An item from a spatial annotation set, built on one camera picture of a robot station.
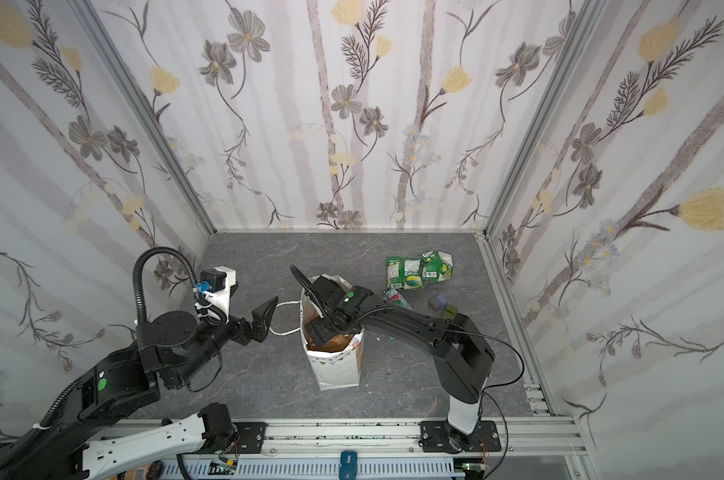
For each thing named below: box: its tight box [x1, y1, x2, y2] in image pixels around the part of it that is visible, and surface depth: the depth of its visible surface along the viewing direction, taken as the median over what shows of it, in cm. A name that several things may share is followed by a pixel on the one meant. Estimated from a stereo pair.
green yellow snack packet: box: [420, 250, 454, 282], surface depth 106 cm
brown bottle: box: [117, 460, 164, 480], surface depth 67 cm
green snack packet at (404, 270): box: [386, 256, 424, 290], surface depth 106 cm
